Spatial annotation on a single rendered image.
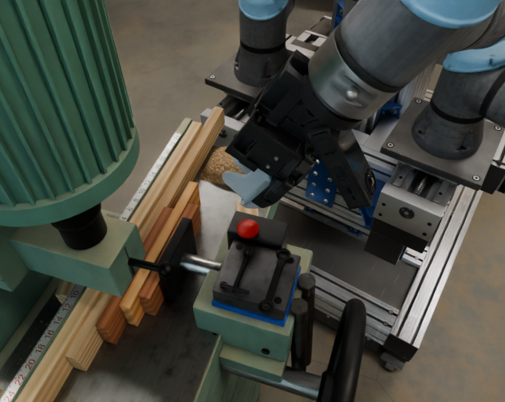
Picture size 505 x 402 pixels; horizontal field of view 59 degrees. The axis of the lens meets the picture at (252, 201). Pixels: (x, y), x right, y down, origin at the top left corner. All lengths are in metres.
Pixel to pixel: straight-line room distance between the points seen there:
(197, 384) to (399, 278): 1.06
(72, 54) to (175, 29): 2.85
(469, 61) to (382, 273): 0.83
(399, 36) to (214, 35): 2.78
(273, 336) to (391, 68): 0.38
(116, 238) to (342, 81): 0.33
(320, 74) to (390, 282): 1.23
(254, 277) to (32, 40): 0.39
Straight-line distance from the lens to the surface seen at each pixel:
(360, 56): 0.37
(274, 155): 0.45
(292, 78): 0.41
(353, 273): 1.56
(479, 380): 1.76
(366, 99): 0.39
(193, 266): 0.65
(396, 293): 1.55
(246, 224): 0.61
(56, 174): 0.39
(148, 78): 2.75
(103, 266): 0.54
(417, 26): 0.35
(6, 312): 0.82
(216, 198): 0.81
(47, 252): 0.58
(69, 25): 0.35
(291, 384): 0.72
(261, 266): 0.60
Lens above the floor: 1.51
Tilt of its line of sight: 49 degrees down
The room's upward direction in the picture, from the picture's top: straight up
